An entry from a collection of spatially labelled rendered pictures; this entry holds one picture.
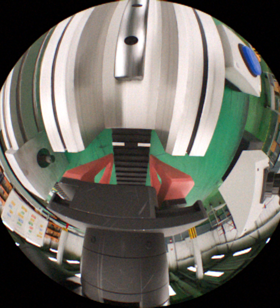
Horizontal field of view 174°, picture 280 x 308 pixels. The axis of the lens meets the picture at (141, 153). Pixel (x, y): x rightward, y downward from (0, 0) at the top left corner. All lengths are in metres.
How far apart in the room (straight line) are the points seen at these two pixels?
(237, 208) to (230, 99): 0.29
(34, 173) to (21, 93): 0.11
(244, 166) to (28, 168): 0.45
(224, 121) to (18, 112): 0.32
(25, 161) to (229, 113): 0.32
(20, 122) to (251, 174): 0.46
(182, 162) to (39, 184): 0.25
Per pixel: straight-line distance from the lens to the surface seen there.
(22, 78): 0.17
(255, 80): 0.17
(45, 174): 0.18
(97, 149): 0.16
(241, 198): 0.34
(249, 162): 0.31
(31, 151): 0.16
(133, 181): 0.15
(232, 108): 0.21
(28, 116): 0.16
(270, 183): 0.41
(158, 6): 0.15
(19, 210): 3.11
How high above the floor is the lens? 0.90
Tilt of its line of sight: 56 degrees down
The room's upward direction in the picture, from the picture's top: 177 degrees clockwise
